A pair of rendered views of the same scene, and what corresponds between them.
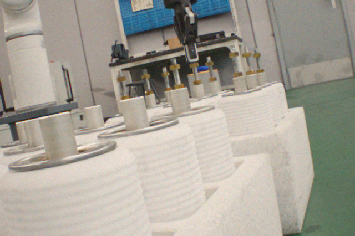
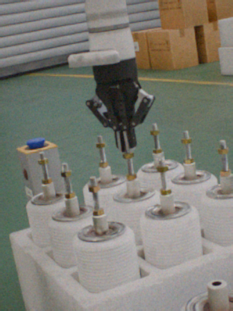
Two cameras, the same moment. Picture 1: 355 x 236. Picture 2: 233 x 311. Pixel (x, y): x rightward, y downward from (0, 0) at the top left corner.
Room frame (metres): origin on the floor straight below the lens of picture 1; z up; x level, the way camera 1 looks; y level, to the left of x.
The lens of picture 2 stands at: (0.23, 0.71, 0.59)
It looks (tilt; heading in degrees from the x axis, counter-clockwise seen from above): 15 degrees down; 315
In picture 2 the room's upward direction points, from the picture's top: 9 degrees counter-clockwise
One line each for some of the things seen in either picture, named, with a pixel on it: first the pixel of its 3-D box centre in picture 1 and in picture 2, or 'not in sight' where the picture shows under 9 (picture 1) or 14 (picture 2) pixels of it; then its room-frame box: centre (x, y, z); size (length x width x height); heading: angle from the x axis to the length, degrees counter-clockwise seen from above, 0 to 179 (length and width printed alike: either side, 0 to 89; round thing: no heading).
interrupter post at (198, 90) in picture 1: (199, 92); (132, 188); (0.96, -0.06, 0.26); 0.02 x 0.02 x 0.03
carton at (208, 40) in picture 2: not in sight; (204, 41); (3.15, -3.43, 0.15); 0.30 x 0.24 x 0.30; 166
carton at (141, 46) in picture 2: not in sight; (153, 47); (3.53, -3.25, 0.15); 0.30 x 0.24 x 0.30; 74
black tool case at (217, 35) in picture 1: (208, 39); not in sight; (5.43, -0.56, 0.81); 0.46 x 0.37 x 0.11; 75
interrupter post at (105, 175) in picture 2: (214, 88); (105, 175); (1.07, -0.10, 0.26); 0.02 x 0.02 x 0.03
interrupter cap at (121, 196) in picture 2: (200, 98); (134, 195); (0.96, -0.06, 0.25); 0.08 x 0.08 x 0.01
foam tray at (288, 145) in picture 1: (214, 170); (147, 276); (0.96, -0.06, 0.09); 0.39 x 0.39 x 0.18; 68
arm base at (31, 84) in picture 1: (31, 74); not in sight; (1.02, 0.32, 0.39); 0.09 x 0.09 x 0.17; 75
